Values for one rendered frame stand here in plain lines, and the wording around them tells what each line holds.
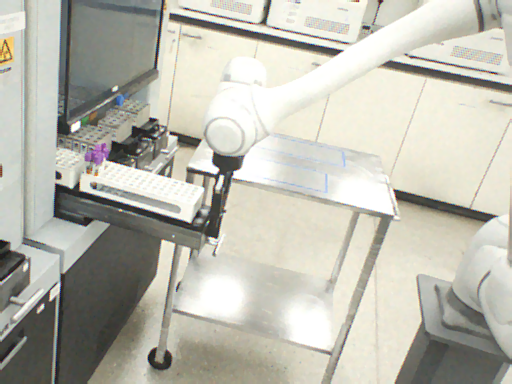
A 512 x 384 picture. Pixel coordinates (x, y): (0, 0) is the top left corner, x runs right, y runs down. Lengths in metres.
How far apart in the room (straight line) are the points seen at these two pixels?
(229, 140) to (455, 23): 0.47
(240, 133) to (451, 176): 2.85
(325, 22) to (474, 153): 1.20
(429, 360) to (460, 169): 2.33
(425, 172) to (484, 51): 0.77
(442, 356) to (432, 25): 0.78
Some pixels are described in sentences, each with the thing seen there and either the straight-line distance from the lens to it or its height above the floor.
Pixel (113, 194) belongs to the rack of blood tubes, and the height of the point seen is 0.81.
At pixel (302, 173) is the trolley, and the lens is 1.68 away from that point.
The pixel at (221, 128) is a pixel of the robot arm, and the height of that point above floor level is 1.14.
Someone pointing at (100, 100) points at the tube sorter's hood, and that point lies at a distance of 1.45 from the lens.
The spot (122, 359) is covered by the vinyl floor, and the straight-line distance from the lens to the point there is 2.07.
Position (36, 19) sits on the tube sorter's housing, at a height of 1.24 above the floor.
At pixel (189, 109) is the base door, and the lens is 3.73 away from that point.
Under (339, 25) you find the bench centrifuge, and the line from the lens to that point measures 3.47.
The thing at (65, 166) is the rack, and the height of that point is 0.86.
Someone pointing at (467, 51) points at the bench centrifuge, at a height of 1.00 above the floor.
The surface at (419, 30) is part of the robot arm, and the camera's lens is 1.15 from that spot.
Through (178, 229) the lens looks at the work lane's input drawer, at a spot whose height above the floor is 0.80.
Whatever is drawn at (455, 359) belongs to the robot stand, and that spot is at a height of 0.62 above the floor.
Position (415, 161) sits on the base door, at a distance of 3.67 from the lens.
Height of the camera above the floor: 1.47
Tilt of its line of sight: 27 degrees down
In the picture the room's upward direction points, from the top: 10 degrees clockwise
